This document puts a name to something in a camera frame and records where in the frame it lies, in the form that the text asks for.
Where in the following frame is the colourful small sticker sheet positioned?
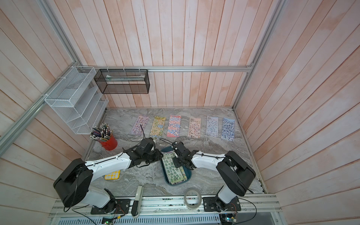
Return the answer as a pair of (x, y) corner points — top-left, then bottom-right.
(150, 116), (166, 139)

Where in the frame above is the green sticker sheet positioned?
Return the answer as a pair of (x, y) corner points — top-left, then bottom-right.
(162, 151), (188, 185)

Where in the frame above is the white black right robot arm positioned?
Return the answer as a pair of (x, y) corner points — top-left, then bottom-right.
(172, 142), (256, 211)

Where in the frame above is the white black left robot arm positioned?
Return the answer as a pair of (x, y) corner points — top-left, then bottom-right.
(53, 137), (163, 214)

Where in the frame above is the pastel sticker sheet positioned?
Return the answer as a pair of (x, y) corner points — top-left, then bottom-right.
(187, 118), (201, 139)

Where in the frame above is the light blue sticker sheet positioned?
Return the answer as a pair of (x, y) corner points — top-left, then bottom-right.
(206, 116), (218, 137)

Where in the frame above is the clear tape roll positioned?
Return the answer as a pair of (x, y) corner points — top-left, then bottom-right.
(183, 188), (202, 210)

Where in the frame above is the pink sticker sheet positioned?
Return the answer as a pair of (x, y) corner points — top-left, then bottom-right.
(130, 115), (149, 136)

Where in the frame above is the white mesh wall shelf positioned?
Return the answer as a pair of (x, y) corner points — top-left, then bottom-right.
(45, 66), (109, 135)

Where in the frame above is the black mesh wall basket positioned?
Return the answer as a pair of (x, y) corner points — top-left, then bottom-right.
(94, 68), (150, 94)

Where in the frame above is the dark blue sticker sheet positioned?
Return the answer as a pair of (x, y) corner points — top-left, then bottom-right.
(221, 118), (235, 142)

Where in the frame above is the teal storage box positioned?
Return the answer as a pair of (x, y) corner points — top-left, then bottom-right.
(161, 146), (192, 186)

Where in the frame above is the red blue cat sticker sheet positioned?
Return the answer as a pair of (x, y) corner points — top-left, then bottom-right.
(167, 115), (181, 137)

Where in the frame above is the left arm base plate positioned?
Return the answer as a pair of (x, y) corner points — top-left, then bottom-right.
(91, 199), (131, 215)

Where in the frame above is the yellow calculator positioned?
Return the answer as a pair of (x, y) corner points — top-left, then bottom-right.
(104, 170), (121, 181)

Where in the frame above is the red pencil cup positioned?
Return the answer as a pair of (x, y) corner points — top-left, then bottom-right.
(90, 123), (118, 151)

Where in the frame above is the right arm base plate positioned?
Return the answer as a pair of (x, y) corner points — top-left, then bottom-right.
(202, 196), (241, 212)

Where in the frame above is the grey stapler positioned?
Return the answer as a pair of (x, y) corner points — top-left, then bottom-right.
(131, 186), (143, 218)

